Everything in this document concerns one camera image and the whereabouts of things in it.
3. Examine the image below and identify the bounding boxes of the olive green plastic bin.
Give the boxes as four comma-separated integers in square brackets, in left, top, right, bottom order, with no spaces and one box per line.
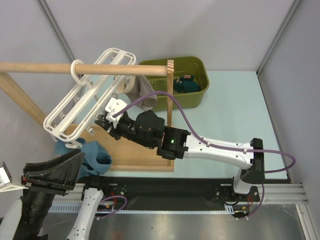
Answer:
[139,56,210,112]

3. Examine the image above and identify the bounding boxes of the wooden rack frame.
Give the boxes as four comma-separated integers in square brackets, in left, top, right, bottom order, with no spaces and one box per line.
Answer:
[0,59,174,173]

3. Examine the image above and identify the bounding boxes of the dark green socks in bin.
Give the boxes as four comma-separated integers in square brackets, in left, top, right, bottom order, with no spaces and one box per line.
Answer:
[173,74,201,94]

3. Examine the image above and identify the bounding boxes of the grey beige sock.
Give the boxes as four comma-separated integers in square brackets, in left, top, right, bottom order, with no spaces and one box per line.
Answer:
[117,75,158,111]

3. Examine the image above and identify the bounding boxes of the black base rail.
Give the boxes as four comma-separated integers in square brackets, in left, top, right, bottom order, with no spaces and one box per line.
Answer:
[59,176,307,220]

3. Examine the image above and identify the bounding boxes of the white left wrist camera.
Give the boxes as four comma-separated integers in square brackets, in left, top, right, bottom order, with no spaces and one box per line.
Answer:
[0,161,25,193]

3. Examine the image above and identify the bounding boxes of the white plastic clip hanger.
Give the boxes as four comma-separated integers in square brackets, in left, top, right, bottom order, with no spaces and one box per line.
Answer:
[43,59,129,149]

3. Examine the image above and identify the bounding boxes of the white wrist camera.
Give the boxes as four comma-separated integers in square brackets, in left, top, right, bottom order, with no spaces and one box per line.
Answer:
[104,97,127,126]
[0,161,25,193]

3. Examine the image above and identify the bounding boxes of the blue sock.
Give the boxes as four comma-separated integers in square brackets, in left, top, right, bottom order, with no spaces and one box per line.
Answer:
[54,139,113,176]

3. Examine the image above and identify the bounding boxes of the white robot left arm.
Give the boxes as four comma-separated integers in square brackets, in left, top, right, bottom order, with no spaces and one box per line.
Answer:
[0,149,110,240]

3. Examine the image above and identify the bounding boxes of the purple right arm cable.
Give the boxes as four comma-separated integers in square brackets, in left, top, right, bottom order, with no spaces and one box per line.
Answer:
[113,91,297,174]

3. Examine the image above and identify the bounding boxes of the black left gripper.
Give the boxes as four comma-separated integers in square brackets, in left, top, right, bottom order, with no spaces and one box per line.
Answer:
[19,145,86,236]

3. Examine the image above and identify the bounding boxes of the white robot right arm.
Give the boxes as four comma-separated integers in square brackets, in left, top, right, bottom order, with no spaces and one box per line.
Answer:
[95,110,266,201]

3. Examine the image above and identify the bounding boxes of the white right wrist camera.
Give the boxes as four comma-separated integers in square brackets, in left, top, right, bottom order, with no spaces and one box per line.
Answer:
[104,97,127,126]

